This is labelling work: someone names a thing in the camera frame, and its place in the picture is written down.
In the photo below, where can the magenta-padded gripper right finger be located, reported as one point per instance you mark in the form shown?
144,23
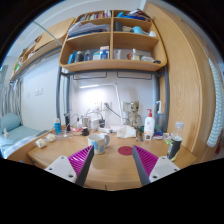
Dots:
160,168

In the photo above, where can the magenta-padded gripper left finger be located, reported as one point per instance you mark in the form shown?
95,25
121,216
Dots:
66,168

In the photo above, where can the clear bottle with dark label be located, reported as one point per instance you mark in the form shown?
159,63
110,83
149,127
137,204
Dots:
174,146

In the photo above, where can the green packet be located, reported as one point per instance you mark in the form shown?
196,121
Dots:
167,139

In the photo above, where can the small white thermometer display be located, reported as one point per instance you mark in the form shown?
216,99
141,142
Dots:
148,136

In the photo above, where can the small white roll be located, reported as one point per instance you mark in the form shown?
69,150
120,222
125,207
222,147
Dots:
40,143
50,137

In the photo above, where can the white mug with blue pattern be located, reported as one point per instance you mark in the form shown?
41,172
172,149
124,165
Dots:
96,143

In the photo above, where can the flat round red coaster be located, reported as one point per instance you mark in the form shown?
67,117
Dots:
125,150

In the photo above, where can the small black jar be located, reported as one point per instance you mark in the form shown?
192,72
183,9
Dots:
85,131

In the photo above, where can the white pump bottle, red pump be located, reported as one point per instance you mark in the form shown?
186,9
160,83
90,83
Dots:
149,125

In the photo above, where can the black electric shaver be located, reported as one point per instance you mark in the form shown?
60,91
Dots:
67,121

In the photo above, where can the blue spray bottle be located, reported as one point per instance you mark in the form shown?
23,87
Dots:
159,119

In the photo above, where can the white crumpled cloth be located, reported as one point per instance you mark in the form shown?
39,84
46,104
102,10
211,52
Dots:
126,131

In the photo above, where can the white power adapter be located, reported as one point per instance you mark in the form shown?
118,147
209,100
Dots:
94,123

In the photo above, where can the teal pillow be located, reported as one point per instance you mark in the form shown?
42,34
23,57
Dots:
10,121

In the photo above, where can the white desk lamp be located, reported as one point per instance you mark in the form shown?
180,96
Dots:
118,100

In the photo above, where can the white green striped towel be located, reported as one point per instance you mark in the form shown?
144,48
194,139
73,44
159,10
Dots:
216,110

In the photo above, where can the grey striped curtain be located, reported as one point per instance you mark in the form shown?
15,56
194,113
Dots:
11,98

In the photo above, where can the wooden wardrobe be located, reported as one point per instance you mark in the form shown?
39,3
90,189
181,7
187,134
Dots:
186,83

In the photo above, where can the wooden shelf unit with items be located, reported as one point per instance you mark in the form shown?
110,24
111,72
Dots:
113,65

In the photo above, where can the grey metal bed frame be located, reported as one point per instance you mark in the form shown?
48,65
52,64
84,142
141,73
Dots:
58,96

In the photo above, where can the long wooden wall shelf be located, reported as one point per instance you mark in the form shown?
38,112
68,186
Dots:
43,50

